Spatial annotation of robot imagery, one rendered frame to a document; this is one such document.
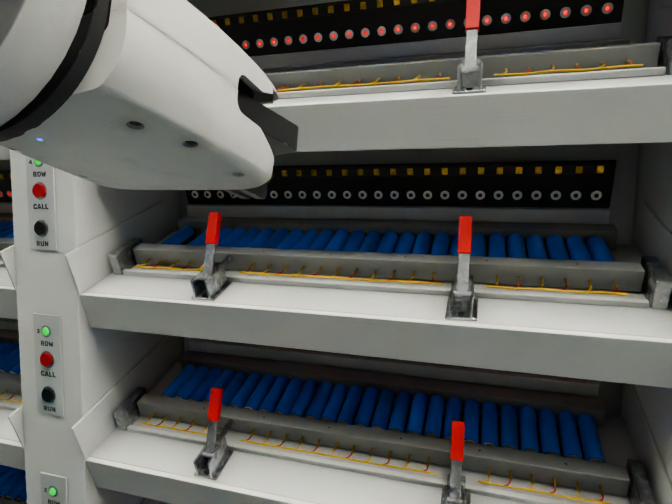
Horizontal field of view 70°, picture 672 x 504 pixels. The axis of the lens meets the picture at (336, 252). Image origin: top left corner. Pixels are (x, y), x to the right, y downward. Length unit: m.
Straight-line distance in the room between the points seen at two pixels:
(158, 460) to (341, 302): 0.30
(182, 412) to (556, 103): 0.53
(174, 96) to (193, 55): 0.02
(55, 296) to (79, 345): 0.06
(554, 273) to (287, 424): 0.34
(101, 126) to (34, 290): 0.51
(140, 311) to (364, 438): 0.29
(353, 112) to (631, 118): 0.23
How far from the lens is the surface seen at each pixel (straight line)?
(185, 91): 0.17
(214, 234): 0.54
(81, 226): 0.63
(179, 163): 0.20
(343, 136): 0.47
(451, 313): 0.45
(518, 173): 0.59
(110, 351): 0.68
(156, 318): 0.57
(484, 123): 0.45
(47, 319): 0.66
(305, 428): 0.59
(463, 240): 0.46
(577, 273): 0.51
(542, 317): 0.46
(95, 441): 0.69
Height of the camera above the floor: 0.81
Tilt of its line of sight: 5 degrees down
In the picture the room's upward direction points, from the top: 1 degrees clockwise
